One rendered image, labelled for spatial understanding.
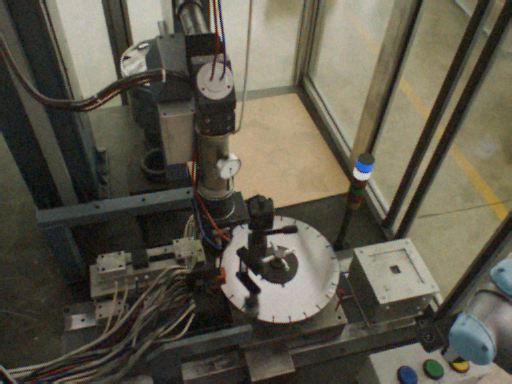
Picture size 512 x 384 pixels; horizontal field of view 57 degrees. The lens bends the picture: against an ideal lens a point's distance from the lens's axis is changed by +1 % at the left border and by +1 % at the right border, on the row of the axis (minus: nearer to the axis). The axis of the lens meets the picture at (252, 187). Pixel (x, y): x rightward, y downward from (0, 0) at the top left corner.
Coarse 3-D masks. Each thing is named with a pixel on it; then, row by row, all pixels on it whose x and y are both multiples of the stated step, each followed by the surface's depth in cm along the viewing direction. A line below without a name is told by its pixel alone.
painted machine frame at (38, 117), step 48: (0, 0) 102; (48, 0) 117; (0, 48) 110; (48, 48) 116; (0, 96) 123; (48, 96) 126; (192, 96) 87; (48, 144) 133; (48, 192) 152; (96, 192) 156; (192, 192) 128; (48, 240) 124
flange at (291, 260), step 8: (272, 248) 128; (280, 248) 128; (288, 256) 126; (264, 264) 124; (272, 264) 122; (280, 264) 123; (288, 264) 124; (296, 264) 125; (264, 272) 122; (272, 272) 122; (280, 272) 123; (288, 272) 123; (296, 272) 123; (272, 280) 121; (280, 280) 121; (288, 280) 122
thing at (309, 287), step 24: (240, 240) 130; (288, 240) 131; (312, 240) 131; (216, 264) 125; (312, 264) 126; (336, 264) 126; (240, 288) 120; (264, 288) 120; (288, 288) 121; (312, 288) 121; (264, 312) 116; (288, 312) 116; (312, 312) 117
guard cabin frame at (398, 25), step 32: (416, 0) 122; (480, 0) 100; (128, 32) 178; (384, 64) 141; (480, 64) 103; (384, 96) 145; (448, 128) 117; (352, 160) 174; (416, 160) 135; (416, 192) 136; (384, 224) 159
